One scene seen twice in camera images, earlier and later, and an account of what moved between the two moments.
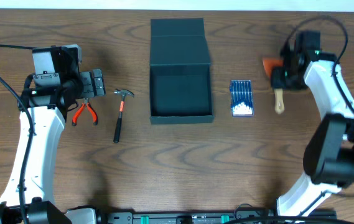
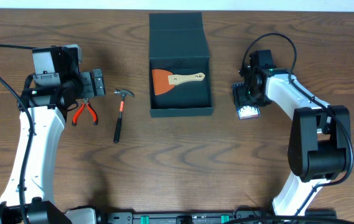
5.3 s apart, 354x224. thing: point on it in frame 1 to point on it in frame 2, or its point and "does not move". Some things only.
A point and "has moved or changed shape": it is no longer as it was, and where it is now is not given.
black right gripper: (277, 81) to (266, 102)
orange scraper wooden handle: (269, 64) has moved or changed shape
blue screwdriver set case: (242, 100) has moved or changed shape
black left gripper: (87, 84) does not move
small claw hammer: (123, 93) does not move
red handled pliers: (93, 110) does not move
